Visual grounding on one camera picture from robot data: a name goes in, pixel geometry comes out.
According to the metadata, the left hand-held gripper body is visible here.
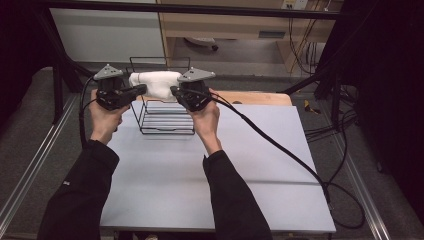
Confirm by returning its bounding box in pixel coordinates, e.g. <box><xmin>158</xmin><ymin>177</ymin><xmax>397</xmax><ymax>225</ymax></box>
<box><xmin>93</xmin><ymin>63</ymin><xmax>136</xmax><ymax>112</ymax></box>

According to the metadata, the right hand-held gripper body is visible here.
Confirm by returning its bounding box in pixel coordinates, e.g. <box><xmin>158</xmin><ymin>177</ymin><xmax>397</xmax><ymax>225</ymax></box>
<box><xmin>176</xmin><ymin>67</ymin><xmax>217</xmax><ymax>113</ymax></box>

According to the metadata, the white towel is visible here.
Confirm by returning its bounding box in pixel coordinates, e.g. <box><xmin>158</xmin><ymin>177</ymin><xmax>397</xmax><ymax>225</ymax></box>
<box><xmin>128</xmin><ymin>70</ymin><xmax>184</xmax><ymax>102</ymax></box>

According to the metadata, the black wire rack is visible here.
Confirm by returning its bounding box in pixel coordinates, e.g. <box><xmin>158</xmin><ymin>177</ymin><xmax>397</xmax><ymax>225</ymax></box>
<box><xmin>121</xmin><ymin>56</ymin><xmax>197</xmax><ymax>136</ymax></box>

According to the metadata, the person's left hand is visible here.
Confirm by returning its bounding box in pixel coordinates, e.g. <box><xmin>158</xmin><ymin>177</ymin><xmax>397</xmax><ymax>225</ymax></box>
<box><xmin>88</xmin><ymin>89</ymin><xmax>131</xmax><ymax>146</ymax></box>

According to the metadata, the person's right hand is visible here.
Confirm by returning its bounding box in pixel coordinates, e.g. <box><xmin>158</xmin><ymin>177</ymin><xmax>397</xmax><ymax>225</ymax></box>
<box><xmin>186</xmin><ymin>88</ymin><xmax>224</xmax><ymax>157</ymax></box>

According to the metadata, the white rounded object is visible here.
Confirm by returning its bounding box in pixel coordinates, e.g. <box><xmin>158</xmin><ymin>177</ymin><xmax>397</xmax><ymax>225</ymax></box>
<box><xmin>184</xmin><ymin>36</ymin><xmax>219</xmax><ymax>52</ymax></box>

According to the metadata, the white cabinet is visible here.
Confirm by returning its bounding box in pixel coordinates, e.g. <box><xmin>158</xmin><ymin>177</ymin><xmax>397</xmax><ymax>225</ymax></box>
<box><xmin>49</xmin><ymin>0</ymin><xmax>167</xmax><ymax>64</ymax></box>

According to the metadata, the light wooden desk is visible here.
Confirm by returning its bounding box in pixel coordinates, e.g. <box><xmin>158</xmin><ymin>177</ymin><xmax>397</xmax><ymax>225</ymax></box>
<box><xmin>156</xmin><ymin>0</ymin><xmax>344</xmax><ymax>73</ymax></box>

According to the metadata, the pale foam board mat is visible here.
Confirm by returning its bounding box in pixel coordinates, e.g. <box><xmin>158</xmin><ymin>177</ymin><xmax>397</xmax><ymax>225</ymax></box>
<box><xmin>99</xmin><ymin>99</ymin><xmax>337</xmax><ymax>233</ymax></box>

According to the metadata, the dark curtain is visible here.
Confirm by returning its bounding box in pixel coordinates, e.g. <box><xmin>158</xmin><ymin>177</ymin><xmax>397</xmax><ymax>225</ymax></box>
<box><xmin>0</xmin><ymin>0</ymin><xmax>59</xmax><ymax>126</ymax></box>
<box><xmin>328</xmin><ymin>0</ymin><xmax>424</xmax><ymax>216</ymax></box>

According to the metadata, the yellow black tape strip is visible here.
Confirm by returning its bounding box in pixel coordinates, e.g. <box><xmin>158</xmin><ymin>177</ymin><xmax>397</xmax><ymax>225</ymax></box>
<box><xmin>303</xmin><ymin>99</ymin><xmax>322</xmax><ymax>115</ymax></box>

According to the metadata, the white power strip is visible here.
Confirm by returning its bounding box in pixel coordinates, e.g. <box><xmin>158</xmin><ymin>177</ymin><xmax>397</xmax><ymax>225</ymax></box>
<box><xmin>281</xmin><ymin>0</ymin><xmax>309</xmax><ymax>10</ymax></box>

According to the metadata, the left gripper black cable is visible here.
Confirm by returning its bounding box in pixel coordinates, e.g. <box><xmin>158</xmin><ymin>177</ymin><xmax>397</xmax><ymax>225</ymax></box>
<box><xmin>78</xmin><ymin>76</ymin><xmax>101</xmax><ymax>149</ymax></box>

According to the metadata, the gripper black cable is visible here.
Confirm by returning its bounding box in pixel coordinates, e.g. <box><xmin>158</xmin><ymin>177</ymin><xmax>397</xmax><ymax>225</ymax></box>
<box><xmin>179</xmin><ymin>87</ymin><xmax>366</xmax><ymax>230</ymax></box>
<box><xmin>78</xmin><ymin>76</ymin><xmax>101</xmax><ymax>149</ymax></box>

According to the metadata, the black metal frame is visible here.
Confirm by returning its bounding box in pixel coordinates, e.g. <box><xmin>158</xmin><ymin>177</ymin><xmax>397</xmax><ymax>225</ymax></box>
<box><xmin>33</xmin><ymin>0</ymin><xmax>348</xmax><ymax>124</ymax></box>

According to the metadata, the aluminium rail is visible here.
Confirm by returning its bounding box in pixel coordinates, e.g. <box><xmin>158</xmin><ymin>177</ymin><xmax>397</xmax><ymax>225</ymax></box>
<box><xmin>333</xmin><ymin>133</ymin><xmax>391</xmax><ymax>240</ymax></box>
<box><xmin>0</xmin><ymin>94</ymin><xmax>79</xmax><ymax>231</ymax></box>

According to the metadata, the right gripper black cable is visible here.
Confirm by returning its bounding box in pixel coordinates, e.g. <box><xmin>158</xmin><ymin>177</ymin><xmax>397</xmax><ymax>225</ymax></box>
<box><xmin>179</xmin><ymin>87</ymin><xmax>366</xmax><ymax>230</ymax></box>

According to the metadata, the hanging black cable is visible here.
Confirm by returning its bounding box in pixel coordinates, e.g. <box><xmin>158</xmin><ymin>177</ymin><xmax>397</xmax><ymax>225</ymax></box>
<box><xmin>288</xmin><ymin>17</ymin><xmax>317</xmax><ymax>76</ymax></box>

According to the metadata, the hanging yellow cable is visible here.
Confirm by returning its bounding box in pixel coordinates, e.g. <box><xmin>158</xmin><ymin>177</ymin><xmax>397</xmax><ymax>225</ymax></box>
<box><xmin>289</xmin><ymin>18</ymin><xmax>322</xmax><ymax>74</ymax></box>

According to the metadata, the bundle of black floor cables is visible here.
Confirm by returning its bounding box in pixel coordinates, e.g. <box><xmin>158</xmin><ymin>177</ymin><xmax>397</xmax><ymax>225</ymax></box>
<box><xmin>304</xmin><ymin>85</ymin><xmax>360</xmax><ymax>143</ymax></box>

